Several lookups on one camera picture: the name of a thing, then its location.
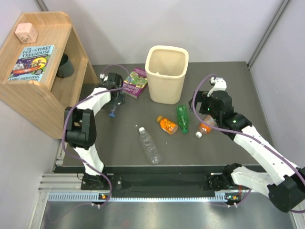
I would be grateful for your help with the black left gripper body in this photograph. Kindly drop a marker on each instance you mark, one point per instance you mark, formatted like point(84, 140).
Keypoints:
point(120, 99)

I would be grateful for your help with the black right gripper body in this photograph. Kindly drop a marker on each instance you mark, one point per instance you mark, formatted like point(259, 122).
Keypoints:
point(201, 97)

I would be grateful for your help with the clear bottle blue cap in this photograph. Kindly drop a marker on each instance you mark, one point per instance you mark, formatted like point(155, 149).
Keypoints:
point(114, 108)

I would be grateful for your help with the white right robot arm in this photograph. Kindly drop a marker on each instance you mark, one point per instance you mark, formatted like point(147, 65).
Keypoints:
point(282, 181)

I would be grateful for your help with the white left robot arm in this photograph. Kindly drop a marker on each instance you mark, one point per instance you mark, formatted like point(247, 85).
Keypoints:
point(81, 133)

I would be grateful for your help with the cream plastic bin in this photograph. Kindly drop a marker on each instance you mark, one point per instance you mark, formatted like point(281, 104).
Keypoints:
point(166, 67)

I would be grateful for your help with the purple Treehouse book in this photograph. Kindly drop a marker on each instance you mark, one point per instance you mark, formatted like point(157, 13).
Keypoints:
point(135, 83)

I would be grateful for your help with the orange bottle white cap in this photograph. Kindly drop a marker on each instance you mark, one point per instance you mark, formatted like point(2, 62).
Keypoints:
point(203, 128)

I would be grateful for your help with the green plastic bottle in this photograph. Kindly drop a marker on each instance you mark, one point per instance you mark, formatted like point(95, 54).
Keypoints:
point(182, 118)

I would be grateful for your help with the dark grey cup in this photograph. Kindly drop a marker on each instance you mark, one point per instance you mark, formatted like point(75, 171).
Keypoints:
point(65, 68)

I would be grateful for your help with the small orange bottle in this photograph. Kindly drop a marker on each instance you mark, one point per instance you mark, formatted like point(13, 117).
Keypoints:
point(167, 125)

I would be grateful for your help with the wooden shelf unit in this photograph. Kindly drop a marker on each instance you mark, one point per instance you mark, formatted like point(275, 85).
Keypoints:
point(43, 104)

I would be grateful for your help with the blue Treehouse book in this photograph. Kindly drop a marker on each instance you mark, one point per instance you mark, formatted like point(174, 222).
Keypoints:
point(33, 63)

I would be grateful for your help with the pink cube block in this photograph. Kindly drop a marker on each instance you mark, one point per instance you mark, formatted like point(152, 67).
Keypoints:
point(26, 33)

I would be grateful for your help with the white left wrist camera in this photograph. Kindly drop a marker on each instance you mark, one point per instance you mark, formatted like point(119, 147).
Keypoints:
point(103, 77)

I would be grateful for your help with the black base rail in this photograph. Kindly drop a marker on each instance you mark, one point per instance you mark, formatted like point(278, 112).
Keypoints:
point(164, 181)

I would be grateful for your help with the aluminium corner post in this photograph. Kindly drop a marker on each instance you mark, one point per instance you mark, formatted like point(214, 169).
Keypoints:
point(268, 32)

